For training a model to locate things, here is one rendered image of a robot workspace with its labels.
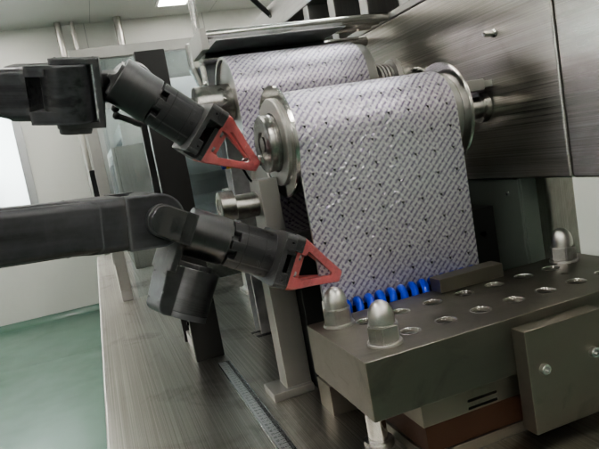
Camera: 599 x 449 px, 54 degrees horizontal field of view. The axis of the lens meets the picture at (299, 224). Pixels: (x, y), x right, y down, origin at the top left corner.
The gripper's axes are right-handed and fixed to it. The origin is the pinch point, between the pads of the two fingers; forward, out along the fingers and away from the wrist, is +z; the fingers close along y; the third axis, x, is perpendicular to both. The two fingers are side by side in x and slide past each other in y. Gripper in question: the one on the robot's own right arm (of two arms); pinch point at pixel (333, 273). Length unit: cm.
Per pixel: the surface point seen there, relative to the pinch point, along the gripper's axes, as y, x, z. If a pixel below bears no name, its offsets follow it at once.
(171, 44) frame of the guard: -102, 46, -22
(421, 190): 0.3, 14.0, 8.5
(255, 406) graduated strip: -7.8, -20.7, -1.9
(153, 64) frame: -33.3, 23.9, -27.3
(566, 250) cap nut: 8.5, 11.8, 26.9
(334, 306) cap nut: 8.1, -3.1, -2.4
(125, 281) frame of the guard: -102, -22, -14
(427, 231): 0.3, 9.1, 11.2
